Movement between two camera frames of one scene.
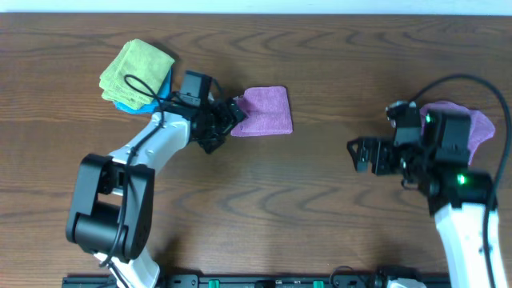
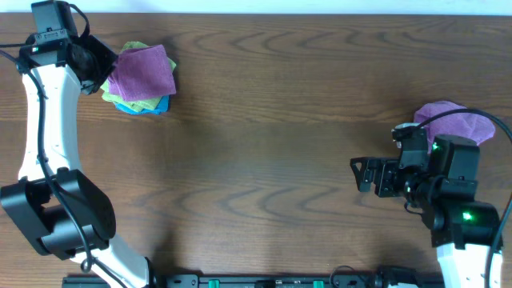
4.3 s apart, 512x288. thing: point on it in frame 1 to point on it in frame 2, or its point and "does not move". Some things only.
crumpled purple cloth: (481, 129) does not move
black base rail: (380, 281) does not move
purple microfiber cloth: (268, 112) to (142, 74)
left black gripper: (228, 121) to (95, 48)
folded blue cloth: (165, 93) does not move
